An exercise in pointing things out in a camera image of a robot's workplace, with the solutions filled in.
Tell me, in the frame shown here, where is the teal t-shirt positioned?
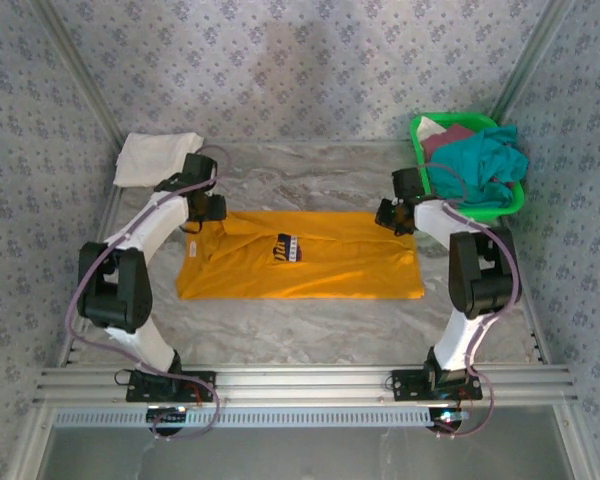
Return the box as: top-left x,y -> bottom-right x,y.
426,124 -> 531,211

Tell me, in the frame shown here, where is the aluminium mounting rail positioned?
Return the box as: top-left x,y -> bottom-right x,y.
32,363 -> 579,407

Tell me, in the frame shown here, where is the grey slotted cable duct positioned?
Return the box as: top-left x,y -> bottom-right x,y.
53,405 -> 464,429

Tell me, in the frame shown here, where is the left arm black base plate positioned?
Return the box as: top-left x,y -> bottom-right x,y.
125,368 -> 218,404

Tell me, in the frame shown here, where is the aluminium frame post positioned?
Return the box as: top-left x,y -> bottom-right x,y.
29,0 -> 127,147
488,0 -> 577,124

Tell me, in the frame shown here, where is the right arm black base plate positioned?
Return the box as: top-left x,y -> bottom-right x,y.
390,368 -> 484,402

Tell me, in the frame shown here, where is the green plastic laundry basket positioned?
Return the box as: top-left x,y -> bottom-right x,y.
409,112 -> 527,224

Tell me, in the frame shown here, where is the folded white t-shirt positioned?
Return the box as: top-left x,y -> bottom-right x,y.
112,132 -> 205,189

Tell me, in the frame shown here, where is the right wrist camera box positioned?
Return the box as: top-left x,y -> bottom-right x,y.
390,167 -> 429,201

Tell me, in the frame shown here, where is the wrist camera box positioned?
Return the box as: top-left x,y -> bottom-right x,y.
181,152 -> 219,182
390,167 -> 429,201

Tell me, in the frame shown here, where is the yellow printed t-shirt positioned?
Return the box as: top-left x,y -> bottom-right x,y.
175,209 -> 427,302

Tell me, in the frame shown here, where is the maroon t-shirt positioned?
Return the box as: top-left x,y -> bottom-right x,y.
420,124 -> 474,159

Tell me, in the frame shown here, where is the crumpled white cloth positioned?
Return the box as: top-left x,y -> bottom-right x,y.
416,116 -> 449,144

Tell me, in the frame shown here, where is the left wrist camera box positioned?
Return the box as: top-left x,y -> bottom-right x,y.
181,152 -> 219,182

